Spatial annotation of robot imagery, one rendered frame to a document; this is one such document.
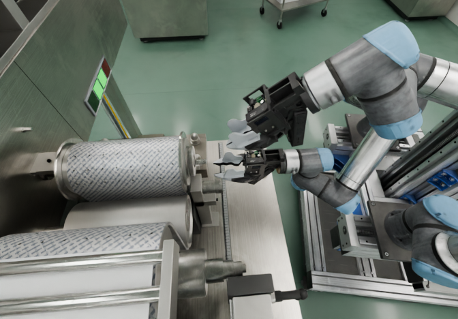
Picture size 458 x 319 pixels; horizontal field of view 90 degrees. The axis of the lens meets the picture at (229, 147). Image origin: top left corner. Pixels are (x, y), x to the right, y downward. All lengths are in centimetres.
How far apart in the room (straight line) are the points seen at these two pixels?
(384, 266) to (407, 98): 141
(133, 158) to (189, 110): 193
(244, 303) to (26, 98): 59
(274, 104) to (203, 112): 199
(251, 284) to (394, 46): 36
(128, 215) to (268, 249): 48
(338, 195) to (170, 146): 54
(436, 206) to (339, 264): 84
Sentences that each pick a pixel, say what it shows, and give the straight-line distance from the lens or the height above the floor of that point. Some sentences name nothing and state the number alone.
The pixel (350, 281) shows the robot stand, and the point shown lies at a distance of 165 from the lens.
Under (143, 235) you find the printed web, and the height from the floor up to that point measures 140.
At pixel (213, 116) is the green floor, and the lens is 235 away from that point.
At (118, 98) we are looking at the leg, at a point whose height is 78.
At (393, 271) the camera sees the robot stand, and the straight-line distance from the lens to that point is 180.
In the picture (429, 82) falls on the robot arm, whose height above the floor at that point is 144.
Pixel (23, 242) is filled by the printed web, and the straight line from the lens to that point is 44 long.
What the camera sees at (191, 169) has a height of 127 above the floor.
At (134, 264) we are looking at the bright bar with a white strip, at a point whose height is 145.
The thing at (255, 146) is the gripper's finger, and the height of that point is 134.
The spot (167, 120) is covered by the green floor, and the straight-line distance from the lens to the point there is 239.
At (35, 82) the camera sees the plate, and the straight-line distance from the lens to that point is 71.
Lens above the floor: 172
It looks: 55 degrees down
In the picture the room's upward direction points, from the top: straight up
